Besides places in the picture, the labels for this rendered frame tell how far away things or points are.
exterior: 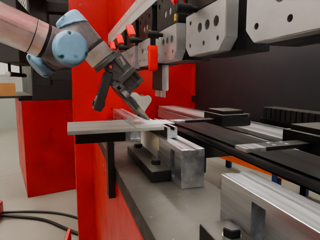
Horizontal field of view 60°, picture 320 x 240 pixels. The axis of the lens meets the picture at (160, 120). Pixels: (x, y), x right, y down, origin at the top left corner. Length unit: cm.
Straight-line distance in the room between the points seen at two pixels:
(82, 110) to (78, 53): 107
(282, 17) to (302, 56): 75
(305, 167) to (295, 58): 51
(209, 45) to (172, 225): 32
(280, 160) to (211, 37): 41
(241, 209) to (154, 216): 17
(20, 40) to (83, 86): 107
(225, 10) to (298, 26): 15
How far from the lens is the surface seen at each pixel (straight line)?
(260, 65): 126
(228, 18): 45
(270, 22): 37
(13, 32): 63
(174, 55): 64
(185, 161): 66
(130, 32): 93
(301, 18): 33
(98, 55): 79
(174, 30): 64
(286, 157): 75
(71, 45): 63
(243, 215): 46
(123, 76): 80
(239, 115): 93
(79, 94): 168
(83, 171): 176
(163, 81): 82
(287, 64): 115
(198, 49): 52
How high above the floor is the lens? 113
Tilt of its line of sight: 8 degrees down
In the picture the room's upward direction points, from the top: straight up
